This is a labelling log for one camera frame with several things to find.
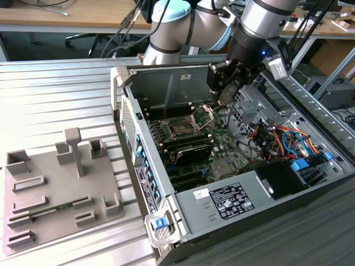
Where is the CPU socket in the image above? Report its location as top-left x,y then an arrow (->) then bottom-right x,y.
166,117 -> 201,139

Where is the black RAM slot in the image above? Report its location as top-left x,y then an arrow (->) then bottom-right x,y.
159,132 -> 211,147
163,138 -> 213,153

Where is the silver metal drive cage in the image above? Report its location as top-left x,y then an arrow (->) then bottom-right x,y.
226,84 -> 281,135

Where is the grey open PC case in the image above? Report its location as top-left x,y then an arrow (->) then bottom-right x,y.
110,52 -> 355,266

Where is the metal socket cover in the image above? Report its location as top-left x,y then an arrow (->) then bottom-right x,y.
189,104 -> 215,132

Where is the brown cardboard box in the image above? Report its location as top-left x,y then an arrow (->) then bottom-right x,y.
310,38 -> 355,78

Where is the wooden desk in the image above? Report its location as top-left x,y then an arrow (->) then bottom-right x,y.
280,0 -> 355,41
0,0 -> 153,33

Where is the green motherboard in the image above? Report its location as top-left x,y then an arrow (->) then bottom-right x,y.
146,109 -> 252,195

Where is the grey desktop computer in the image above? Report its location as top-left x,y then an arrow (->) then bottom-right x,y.
303,76 -> 355,110

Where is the black graphics card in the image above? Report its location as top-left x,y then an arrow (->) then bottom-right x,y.
174,144 -> 214,167

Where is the grey chipset heatsink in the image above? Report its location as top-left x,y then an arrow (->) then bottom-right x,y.
212,159 -> 233,178

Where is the blue disk carrier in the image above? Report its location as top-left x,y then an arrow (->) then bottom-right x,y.
290,158 -> 313,176

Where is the black office chair base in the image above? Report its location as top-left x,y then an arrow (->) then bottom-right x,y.
65,32 -> 97,58

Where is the grey power supply unit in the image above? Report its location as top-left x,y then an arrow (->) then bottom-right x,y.
175,169 -> 282,237

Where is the blue case release latch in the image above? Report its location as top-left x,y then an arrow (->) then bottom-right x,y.
151,217 -> 169,231

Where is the grey parts rack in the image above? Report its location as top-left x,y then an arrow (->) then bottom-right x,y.
2,127 -> 126,257

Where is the green RAM stick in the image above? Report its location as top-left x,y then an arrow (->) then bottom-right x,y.
27,201 -> 75,219

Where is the orange and red wire bundle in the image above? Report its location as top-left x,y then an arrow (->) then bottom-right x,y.
247,124 -> 324,163

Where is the thick black cable with connector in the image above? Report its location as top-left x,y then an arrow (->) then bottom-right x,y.
112,0 -> 173,59

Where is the blue wire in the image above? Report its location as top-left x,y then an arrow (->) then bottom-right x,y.
281,129 -> 310,157

